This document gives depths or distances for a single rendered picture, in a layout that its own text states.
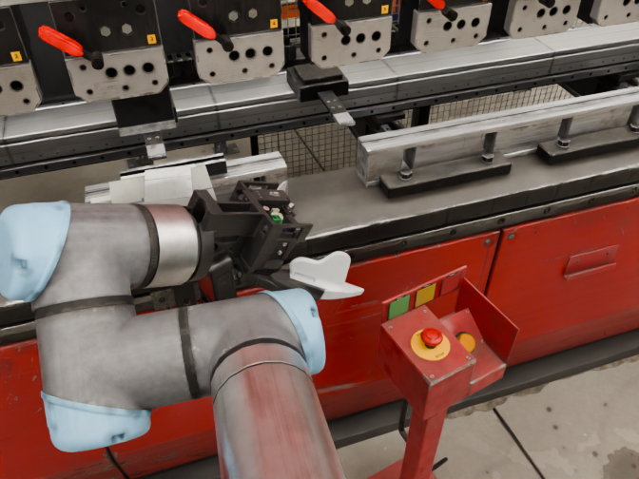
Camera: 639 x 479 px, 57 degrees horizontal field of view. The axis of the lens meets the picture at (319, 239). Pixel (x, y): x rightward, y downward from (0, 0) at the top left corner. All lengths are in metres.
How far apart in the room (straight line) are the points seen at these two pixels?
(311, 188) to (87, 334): 0.89
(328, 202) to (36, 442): 0.83
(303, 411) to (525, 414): 1.69
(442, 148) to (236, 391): 1.01
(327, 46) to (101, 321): 0.74
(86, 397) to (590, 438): 1.77
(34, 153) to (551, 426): 1.64
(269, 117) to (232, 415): 1.11
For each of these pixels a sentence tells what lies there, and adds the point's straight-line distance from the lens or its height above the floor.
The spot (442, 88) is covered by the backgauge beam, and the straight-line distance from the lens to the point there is 1.61.
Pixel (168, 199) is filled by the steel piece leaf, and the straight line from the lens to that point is 1.10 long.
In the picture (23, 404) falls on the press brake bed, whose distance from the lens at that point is 1.40.
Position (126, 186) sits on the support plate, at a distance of 1.15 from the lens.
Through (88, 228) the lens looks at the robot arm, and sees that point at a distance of 0.49.
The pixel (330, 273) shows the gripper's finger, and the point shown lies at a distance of 0.62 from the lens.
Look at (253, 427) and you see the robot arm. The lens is 0.38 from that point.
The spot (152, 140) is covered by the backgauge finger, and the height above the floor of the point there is 1.00.
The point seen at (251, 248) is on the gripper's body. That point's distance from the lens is 0.58.
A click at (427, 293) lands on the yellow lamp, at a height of 0.82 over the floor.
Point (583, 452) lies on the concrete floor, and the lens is 2.04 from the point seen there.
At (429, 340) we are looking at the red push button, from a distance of 1.10.
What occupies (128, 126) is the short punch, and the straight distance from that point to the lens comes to 1.12.
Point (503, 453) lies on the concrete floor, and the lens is 1.96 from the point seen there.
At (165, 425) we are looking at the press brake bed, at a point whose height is 0.38.
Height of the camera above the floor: 1.65
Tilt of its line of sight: 41 degrees down
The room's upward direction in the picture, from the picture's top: straight up
